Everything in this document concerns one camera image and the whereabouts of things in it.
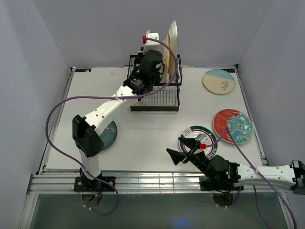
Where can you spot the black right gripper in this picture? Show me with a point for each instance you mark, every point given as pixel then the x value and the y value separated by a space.
pixel 176 156

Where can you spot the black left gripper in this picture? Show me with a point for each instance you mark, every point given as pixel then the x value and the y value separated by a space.
pixel 143 55

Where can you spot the white plate green red rim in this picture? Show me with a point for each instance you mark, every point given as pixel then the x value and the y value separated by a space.
pixel 193 132

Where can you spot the woven bamboo square tray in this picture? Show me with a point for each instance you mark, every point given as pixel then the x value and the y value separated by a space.
pixel 166 61

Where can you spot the white rectangular plate black rim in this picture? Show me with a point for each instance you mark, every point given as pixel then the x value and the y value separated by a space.
pixel 173 44

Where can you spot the dark teal round plate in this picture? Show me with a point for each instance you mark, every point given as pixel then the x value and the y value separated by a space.
pixel 109 135

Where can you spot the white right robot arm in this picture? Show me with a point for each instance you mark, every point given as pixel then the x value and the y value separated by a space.
pixel 222 175

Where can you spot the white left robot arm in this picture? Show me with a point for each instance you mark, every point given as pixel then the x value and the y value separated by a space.
pixel 87 130

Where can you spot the red plate blue flower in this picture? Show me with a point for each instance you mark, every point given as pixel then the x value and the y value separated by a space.
pixel 239 124

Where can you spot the cream plate blue top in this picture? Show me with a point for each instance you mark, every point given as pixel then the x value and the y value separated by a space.
pixel 218 82

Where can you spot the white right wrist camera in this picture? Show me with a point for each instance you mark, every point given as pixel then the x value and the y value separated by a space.
pixel 202 140

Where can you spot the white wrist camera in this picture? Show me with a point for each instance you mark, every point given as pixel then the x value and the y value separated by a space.
pixel 202 140
pixel 154 46

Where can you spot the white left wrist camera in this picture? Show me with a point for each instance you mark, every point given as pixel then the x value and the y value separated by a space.
pixel 154 46

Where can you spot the black wire dish rack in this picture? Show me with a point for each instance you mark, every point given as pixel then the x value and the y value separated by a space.
pixel 165 100

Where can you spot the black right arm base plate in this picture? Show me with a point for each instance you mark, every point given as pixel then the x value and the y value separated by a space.
pixel 217 183

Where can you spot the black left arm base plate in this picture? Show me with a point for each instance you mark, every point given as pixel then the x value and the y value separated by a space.
pixel 86 185

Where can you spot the aluminium front frame rail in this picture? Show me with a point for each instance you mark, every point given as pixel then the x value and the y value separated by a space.
pixel 126 183

